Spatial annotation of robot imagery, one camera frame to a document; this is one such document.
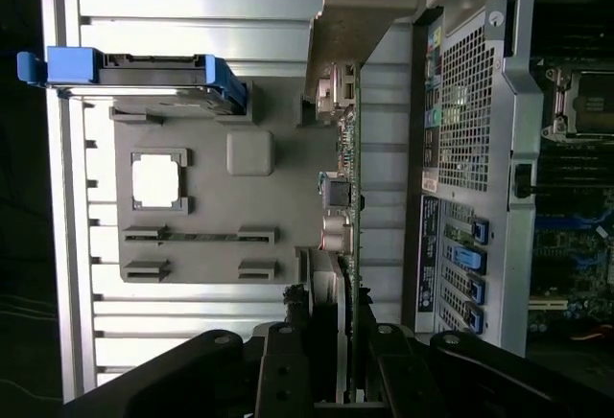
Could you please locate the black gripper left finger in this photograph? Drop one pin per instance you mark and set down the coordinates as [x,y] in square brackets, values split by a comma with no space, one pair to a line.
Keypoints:
[225,375]

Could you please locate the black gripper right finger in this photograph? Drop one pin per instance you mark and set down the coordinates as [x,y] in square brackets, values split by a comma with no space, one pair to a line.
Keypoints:
[460,379]

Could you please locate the blue expansion slot latch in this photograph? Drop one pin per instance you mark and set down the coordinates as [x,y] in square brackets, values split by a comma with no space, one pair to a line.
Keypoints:
[470,259]
[475,320]
[479,232]
[478,289]

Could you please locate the white expansion slot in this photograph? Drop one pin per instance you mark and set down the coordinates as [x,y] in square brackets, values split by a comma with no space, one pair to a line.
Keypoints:
[547,302]

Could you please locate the green motherboard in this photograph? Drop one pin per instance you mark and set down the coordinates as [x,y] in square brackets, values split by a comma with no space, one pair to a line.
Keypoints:
[571,255]

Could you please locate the grey plastic parts rack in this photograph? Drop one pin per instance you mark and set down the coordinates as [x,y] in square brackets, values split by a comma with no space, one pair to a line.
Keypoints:
[206,188]

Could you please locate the blue expansion slot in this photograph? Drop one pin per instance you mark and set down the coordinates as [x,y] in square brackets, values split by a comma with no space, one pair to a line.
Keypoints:
[575,220]

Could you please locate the silver CPU chip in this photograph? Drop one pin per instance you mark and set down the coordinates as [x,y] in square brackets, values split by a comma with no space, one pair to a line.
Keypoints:
[157,180]

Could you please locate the silver open PC case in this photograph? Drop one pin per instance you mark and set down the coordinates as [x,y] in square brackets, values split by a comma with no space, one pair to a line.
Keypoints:
[479,125]

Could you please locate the metal CPU socket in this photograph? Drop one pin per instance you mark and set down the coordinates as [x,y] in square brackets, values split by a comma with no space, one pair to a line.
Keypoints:
[583,101]

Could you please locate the hard disk in blue carrier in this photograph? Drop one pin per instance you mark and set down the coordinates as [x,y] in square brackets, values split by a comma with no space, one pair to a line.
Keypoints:
[144,70]

